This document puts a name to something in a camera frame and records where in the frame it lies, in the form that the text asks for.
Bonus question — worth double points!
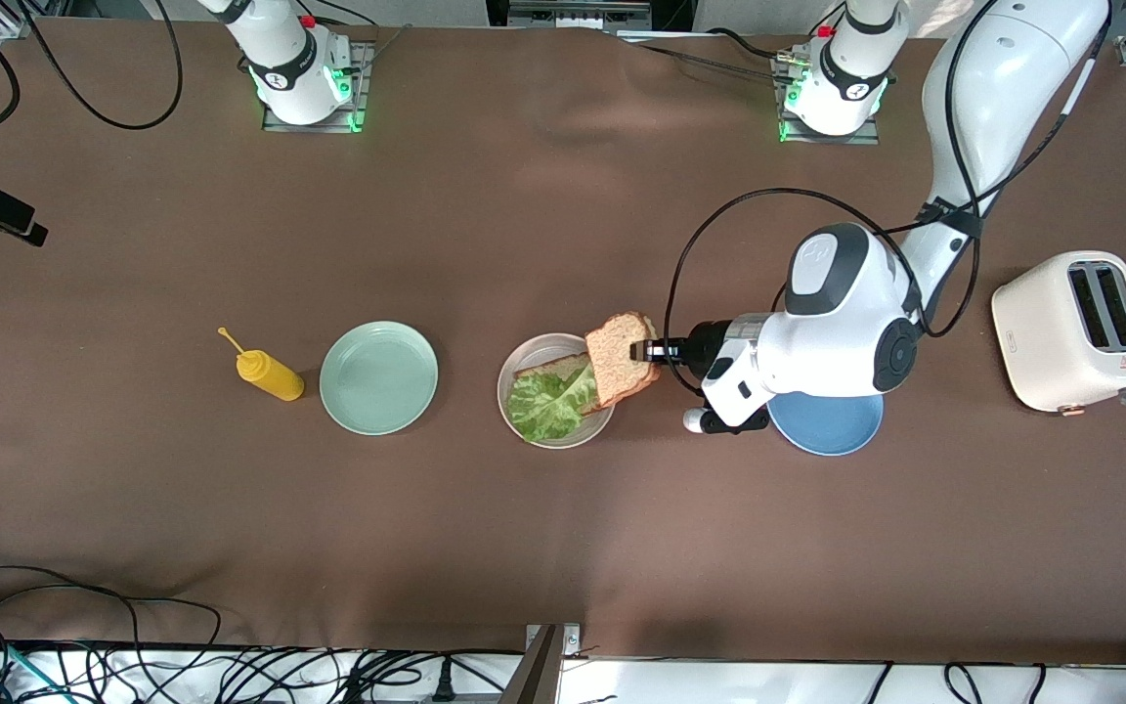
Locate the brown bread slice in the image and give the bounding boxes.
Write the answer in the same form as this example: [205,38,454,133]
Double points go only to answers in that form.
[584,311,664,410]
[514,352,595,384]

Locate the green lettuce leaf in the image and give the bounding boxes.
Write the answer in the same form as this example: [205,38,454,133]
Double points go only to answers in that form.
[507,364,599,444]

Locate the yellow squeeze bottle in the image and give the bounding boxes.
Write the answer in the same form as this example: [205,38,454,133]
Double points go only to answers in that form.
[217,327,306,403]

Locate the beige plate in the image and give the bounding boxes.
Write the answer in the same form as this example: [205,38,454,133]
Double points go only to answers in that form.
[497,333,617,450]

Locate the blue plate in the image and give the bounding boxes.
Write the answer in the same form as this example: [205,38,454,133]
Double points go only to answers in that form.
[766,391,886,458]

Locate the mint green plate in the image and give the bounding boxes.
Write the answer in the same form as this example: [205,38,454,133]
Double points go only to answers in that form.
[319,321,440,437]

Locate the brown table cloth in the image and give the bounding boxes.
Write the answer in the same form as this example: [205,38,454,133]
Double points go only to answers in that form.
[0,18,1126,666]

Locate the white toaster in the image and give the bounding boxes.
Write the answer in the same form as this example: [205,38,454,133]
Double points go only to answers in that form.
[990,250,1126,418]

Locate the black device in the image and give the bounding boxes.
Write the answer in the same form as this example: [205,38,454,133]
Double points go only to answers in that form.
[485,0,696,30]

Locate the gray power strip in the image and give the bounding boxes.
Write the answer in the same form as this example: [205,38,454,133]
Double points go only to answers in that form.
[507,0,654,32]

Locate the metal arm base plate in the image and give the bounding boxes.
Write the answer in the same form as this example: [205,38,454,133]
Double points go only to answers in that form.
[261,41,375,134]
[773,54,882,146]

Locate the gray metal bracket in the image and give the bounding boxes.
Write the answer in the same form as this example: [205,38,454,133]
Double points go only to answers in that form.
[512,622,582,704]

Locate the long black looped cable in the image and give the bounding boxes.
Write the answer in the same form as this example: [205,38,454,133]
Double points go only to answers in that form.
[0,565,224,685]

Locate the teal cable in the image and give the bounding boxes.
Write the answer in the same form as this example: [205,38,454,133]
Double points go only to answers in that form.
[0,638,70,703]

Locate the tangled black cables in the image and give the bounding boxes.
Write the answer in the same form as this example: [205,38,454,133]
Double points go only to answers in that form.
[65,640,525,704]

